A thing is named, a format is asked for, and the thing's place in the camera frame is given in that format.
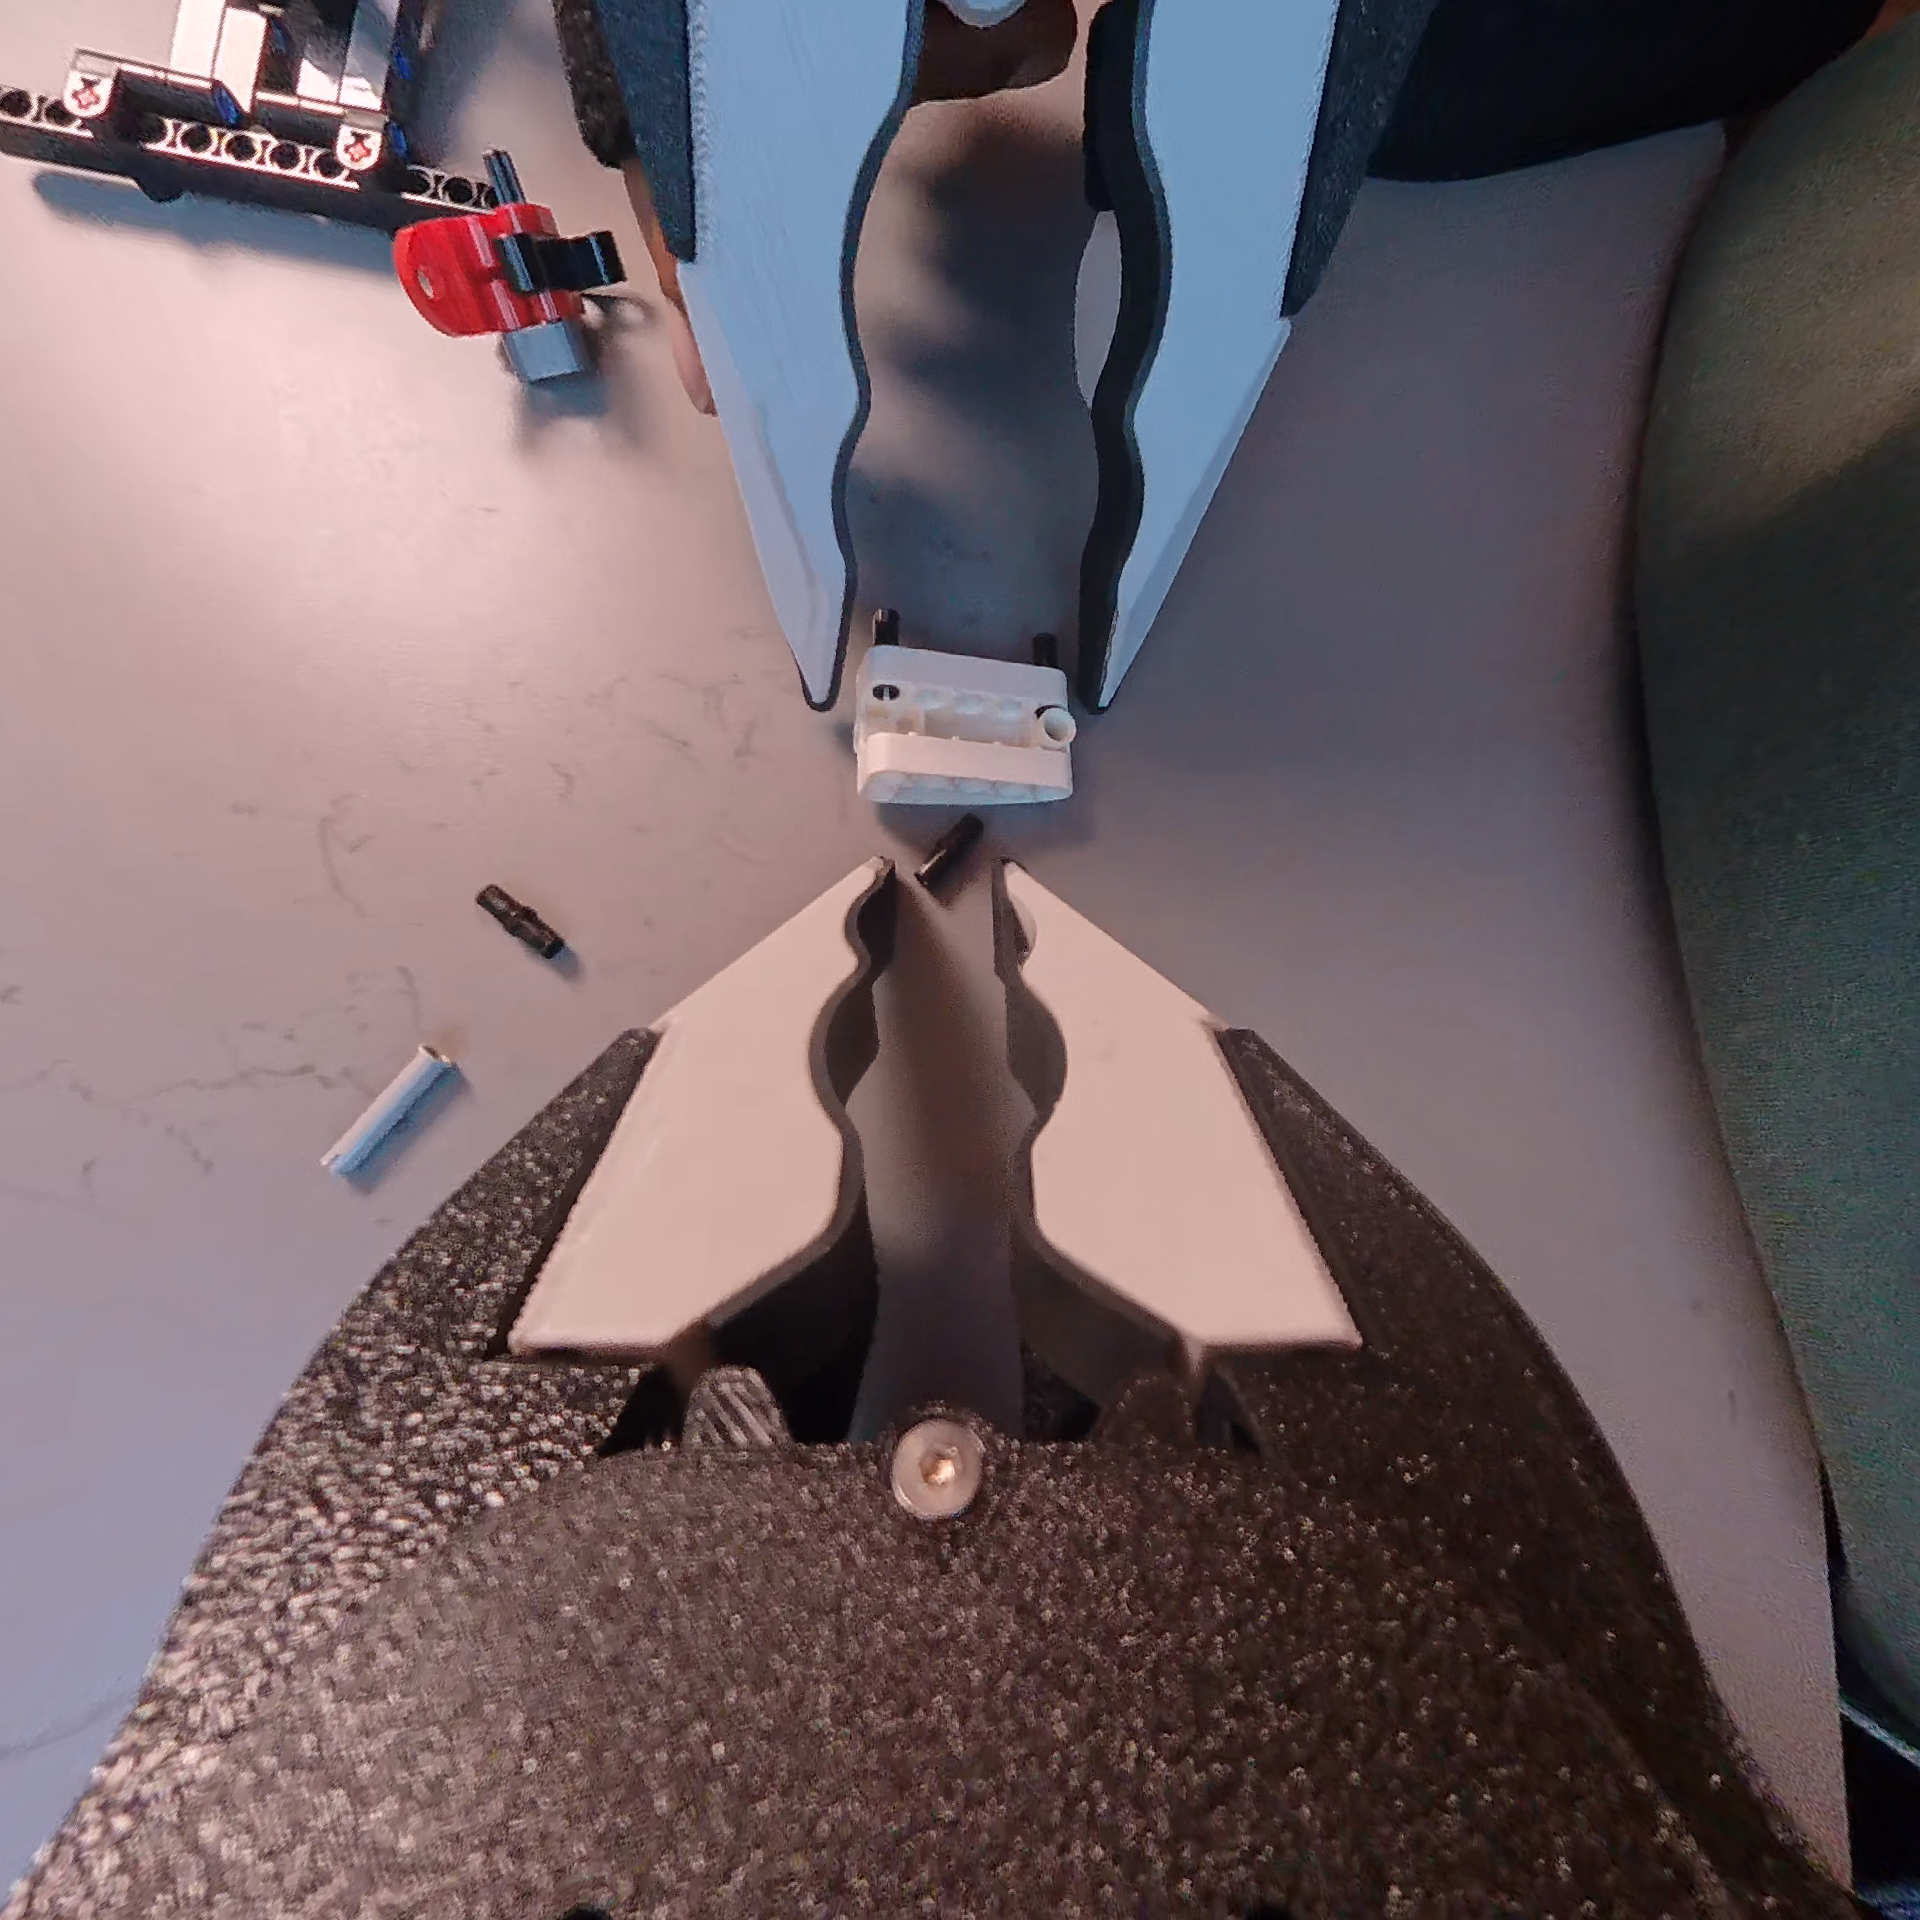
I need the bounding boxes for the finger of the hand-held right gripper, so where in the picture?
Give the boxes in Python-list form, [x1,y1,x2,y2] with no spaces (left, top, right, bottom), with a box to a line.
[683,0,925,708]
[1082,0,1344,716]

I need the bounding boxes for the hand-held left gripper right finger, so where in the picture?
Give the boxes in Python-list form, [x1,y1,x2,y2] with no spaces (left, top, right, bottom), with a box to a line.
[991,863,1364,1357]

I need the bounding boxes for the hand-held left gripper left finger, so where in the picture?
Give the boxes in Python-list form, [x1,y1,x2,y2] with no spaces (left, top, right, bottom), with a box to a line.
[508,858,898,1357]

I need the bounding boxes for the red toy brick piece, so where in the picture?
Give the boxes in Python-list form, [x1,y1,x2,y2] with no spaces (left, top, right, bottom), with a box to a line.
[393,208,577,341]

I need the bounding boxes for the black white toy brick model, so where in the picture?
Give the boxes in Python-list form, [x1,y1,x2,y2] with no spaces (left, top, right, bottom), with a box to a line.
[0,0,504,205]

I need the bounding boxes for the white curved toy panel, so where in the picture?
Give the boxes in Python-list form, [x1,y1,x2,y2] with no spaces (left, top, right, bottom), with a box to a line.
[851,644,1079,804]

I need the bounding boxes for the person's right hand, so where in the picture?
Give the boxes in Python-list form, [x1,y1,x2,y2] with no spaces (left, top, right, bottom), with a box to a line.
[647,185,718,416]

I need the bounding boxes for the pale toy tube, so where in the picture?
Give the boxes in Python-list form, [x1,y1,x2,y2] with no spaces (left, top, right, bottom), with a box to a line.
[323,1046,459,1176]

